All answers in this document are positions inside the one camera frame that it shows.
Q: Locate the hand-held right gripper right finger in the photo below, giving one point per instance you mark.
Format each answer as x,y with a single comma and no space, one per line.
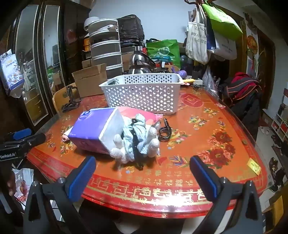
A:
202,177

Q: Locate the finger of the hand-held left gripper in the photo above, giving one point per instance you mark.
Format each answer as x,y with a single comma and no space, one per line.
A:
22,133
36,139

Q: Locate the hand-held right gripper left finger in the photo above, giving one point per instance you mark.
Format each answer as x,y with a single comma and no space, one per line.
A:
82,176

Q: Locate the purple tissue pack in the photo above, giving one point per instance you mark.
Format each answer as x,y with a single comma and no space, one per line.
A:
94,128

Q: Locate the light blue cloth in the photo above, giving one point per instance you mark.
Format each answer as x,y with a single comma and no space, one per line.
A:
128,140

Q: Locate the pink packet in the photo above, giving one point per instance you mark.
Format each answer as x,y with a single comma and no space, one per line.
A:
144,113

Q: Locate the white perforated plastic basket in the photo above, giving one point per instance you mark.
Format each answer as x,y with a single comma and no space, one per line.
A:
139,96

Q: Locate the person's left hand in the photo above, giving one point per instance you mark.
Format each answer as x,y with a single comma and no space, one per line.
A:
11,185

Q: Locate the white red snack bag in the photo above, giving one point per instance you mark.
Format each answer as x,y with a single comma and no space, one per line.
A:
22,184

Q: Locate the wooden chair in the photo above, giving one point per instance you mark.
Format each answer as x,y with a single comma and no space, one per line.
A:
57,99

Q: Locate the white fuzzy glove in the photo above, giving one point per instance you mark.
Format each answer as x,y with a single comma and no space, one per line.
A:
154,144
117,145

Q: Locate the blue printed packet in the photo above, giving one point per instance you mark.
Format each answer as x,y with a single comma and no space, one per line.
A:
11,72

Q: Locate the mirrored wardrobe door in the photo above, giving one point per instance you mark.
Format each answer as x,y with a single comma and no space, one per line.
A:
52,49
29,67

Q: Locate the open cardboard box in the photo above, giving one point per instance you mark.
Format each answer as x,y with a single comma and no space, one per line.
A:
90,81

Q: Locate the white shelf unit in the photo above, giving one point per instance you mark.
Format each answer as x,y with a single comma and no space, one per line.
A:
280,128

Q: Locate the clear plastic bag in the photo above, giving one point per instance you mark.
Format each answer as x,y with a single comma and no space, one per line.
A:
208,78

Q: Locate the purple object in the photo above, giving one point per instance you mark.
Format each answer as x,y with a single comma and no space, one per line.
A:
183,73

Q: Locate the grey stacked storage tower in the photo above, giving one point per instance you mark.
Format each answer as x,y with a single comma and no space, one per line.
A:
105,47

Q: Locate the small cardboard box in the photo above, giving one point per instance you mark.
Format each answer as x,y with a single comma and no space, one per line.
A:
126,60

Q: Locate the stainless steel kettle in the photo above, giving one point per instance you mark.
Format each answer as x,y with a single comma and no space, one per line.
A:
139,61

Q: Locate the white bowl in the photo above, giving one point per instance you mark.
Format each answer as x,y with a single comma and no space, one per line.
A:
88,22

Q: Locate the white tote bag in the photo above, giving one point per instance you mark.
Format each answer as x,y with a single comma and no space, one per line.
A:
226,48

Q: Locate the green shopping bag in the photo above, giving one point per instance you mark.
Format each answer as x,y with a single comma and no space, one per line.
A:
167,48

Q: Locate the cream tote bag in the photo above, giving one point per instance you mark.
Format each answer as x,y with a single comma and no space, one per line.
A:
196,40

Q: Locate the blue hanging bag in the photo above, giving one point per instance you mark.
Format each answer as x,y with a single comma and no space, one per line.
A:
211,38

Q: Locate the red door ornament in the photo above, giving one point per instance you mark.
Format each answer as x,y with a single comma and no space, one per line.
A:
252,43

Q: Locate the black bag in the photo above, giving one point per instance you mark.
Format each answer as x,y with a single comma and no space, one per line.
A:
130,27

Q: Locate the green hanging bag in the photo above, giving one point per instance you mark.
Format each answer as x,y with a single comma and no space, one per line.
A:
222,20

